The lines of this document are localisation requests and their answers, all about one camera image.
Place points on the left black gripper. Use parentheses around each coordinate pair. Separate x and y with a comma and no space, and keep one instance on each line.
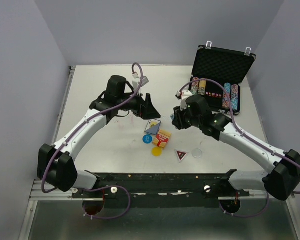
(146,110)

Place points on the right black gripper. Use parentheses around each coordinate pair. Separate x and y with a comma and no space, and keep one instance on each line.
(179,118)

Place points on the blue playing card deck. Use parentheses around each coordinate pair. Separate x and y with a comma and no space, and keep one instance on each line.
(152,127)

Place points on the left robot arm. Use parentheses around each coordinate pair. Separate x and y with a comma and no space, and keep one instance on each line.
(56,162)

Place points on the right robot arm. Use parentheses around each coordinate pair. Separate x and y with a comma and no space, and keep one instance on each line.
(280,173)

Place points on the red playing card deck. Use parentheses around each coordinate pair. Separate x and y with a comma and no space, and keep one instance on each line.
(162,138)

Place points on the blue round button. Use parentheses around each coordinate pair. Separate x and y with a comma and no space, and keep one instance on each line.
(147,139)

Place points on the triangular all-in marker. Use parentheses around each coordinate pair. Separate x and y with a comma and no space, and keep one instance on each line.
(181,155)

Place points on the clear round button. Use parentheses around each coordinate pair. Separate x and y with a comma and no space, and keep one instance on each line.
(197,153)

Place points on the yellow round button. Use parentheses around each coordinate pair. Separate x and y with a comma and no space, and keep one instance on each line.
(156,151)

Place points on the red white chip row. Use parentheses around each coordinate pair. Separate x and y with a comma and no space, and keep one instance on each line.
(195,86)

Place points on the yellow chip row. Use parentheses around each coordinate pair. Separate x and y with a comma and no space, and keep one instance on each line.
(202,87)

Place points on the black poker chip case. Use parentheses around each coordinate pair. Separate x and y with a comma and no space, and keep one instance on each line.
(218,66)

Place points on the left aluminium extrusion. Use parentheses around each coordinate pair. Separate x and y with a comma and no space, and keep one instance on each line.
(37,194)

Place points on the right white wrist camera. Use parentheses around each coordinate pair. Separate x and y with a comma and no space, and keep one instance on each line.
(183,95)

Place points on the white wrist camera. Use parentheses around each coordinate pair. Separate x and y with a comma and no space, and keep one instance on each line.
(183,95)
(138,83)

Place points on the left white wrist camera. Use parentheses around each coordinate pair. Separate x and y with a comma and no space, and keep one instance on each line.
(138,83)

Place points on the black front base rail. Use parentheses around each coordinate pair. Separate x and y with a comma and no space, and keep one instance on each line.
(154,190)

